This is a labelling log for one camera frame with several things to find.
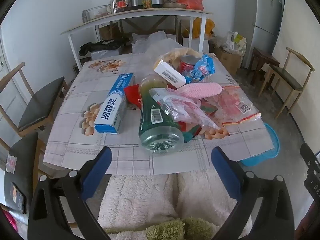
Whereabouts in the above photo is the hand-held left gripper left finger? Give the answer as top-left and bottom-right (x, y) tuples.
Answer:
(27, 146), (112, 240)

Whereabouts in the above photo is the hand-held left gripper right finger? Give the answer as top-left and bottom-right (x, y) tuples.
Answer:
(211, 147), (295, 240)

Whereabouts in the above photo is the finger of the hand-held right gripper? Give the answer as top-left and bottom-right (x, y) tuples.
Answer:
(299, 142), (320, 203)

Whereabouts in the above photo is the blue plastic basket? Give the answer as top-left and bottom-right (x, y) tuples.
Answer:
(240, 122), (281, 167)

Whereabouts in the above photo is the yellow and white carton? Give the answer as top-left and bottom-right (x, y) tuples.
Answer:
(153, 59), (187, 88)

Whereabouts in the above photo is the beige tissue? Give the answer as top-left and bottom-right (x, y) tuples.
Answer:
(154, 47), (200, 65)

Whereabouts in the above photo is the red and green packet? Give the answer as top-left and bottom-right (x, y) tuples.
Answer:
(180, 99), (218, 140)

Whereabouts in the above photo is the clear zip bag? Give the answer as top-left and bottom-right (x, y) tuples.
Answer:
(212, 84), (262, 127)

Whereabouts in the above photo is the blue toothpaste box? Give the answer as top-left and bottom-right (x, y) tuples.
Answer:
(94, 73), (135, 135)

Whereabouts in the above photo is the floral tablecloth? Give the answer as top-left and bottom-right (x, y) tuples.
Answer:
(43, 52), (274, 175)

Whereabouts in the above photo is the green plastic bottle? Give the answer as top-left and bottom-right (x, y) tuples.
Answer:
(138, 74), (185, 155)

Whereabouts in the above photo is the black chair with stickers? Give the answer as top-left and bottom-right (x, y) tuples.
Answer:
(0, 131), (48, 215)

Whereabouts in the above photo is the crumpled clear plastic bag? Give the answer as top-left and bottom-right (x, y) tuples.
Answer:
(149, 87), (222, 133)

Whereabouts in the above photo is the green fleece hem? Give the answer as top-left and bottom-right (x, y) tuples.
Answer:
(104, 218), (218, 240)

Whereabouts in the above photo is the pink knitted scrubber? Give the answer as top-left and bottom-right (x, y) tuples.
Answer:
(175, 82), (223, 98)

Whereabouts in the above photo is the wooden chair with dark cushion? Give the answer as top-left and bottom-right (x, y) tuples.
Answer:
(0, 62), (69, 138)

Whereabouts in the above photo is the wooden chair with grey cushion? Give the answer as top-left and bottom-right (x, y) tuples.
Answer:
(259, 47), (315, 119)

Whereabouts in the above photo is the blue snack wrapper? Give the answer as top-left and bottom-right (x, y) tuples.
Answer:
(182, 54), (216, 83)

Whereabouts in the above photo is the cardboard box with bags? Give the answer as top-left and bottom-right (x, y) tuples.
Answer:
(215, 46), (242, 75)

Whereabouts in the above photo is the red can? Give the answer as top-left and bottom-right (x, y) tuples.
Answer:
(179, 55), (200, 74)

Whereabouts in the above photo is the dark wooden stool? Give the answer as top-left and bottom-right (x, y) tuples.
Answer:
(247, 47), (280, 85)

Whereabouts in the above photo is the black cloth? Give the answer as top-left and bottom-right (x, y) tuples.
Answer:
(79, 37), (129, 57)

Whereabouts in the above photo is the white storage box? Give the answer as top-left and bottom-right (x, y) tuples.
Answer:
(182, 37), (210, 53)

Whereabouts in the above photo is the white mattress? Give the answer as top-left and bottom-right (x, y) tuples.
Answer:
(271, 0), (320, 105)

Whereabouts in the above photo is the brown cardboard box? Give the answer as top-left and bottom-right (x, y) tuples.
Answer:
(99, 22), (120, 40)

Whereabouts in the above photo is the white woven sack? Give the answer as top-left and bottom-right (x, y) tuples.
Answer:
(131, 31), (184, 55)

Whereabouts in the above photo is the yellow plastic bag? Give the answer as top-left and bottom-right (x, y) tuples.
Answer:
(182, 17), (215, 39)

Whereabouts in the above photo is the glass bowl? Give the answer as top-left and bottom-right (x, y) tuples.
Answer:
(86, 5), (112, 20)

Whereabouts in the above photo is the white-framed side table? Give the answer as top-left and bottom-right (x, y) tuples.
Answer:
(61, 7), (214, 70)

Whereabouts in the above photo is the grey refrigerator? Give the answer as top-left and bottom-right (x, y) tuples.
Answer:
(241, 0), (283, 69)

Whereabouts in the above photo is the metal plate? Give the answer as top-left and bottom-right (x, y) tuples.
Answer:
(162, 2), (188, 9)

